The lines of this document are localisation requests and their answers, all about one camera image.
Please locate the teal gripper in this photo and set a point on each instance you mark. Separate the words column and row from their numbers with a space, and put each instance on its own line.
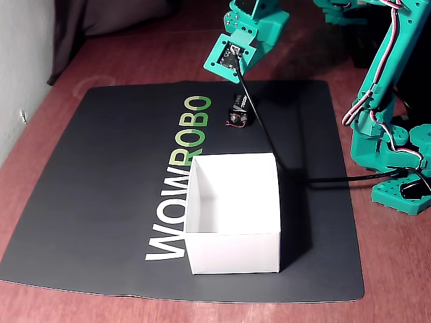
column 263, row 50

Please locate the small black battery pack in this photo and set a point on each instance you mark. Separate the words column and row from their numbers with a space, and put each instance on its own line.
column 240, row 107

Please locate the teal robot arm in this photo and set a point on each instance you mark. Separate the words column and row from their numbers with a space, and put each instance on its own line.
column 387, row 67
column 340, row 13

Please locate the teal robot base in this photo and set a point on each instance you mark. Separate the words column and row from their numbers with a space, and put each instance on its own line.
column 387, row 195

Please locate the white open cardboard box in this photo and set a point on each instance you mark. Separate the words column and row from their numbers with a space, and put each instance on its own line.
column 232, row 252

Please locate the dark grey cloth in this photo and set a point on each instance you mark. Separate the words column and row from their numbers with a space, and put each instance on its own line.
column 111, row 17

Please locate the black WOWROBO mat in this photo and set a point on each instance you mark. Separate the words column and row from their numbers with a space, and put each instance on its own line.
column 101, row 168

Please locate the teal wrist camera module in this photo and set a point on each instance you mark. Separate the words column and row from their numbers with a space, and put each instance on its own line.
column 215, row 57

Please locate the small white wall fitting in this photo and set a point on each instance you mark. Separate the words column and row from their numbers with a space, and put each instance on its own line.
column 23, row 116

